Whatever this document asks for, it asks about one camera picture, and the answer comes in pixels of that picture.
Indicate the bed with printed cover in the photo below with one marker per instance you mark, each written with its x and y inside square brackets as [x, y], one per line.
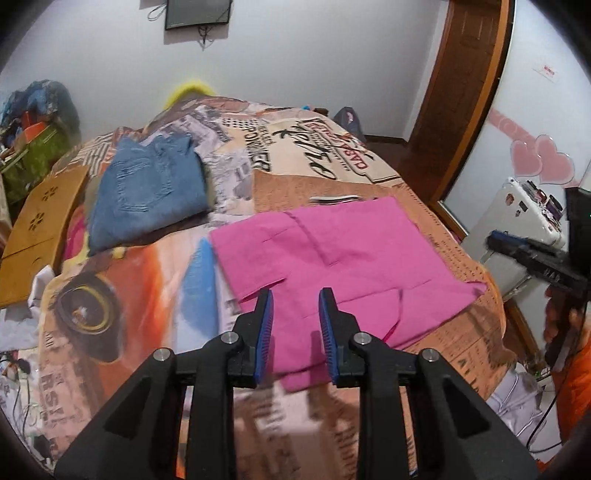
[286, 152]

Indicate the wooden door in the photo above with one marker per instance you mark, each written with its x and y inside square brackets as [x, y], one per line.
[461, 97]

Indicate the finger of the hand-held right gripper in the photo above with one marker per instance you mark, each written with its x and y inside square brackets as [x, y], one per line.
[508, 238]
[549, 274]

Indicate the white plastic bag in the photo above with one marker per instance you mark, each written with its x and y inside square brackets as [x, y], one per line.
[517, 401]

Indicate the wooden cutout board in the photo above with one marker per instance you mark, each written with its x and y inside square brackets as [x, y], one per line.
[39, 230]

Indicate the pile of dark clothes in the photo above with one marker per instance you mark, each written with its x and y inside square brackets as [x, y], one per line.
[37, 104]

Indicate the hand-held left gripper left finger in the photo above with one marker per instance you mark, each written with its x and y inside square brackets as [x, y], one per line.
[264, 332]

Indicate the yellow fluffy pillow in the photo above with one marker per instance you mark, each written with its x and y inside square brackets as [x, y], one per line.
[189, 90]

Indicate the white wall sticker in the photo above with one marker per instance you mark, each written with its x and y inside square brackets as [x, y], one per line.
[545, 72]

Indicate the pink heart wall decoration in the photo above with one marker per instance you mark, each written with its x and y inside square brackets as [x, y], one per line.
[540, 157]

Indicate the orange cloth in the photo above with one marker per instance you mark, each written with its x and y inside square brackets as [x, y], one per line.
[575, 406]

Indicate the folded blue jeans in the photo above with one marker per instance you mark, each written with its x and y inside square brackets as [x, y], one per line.
[143, 189]

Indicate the pink pants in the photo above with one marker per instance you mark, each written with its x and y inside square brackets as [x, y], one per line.
[351, 258]

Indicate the grey bag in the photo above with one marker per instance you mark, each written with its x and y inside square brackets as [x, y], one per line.
[349, 121]

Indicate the white appliance with stickers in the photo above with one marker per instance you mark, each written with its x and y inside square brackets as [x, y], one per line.
[517, 221]

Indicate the black wall screen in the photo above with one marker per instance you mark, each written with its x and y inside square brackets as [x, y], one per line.
[198, 11]

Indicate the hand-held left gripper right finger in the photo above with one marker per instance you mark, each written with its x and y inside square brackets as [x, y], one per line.
[328, 332]

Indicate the person's right hand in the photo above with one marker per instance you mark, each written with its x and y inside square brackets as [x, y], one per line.
[550, 314]

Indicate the green bag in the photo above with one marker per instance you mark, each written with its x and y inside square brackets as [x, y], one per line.
[34, 157]

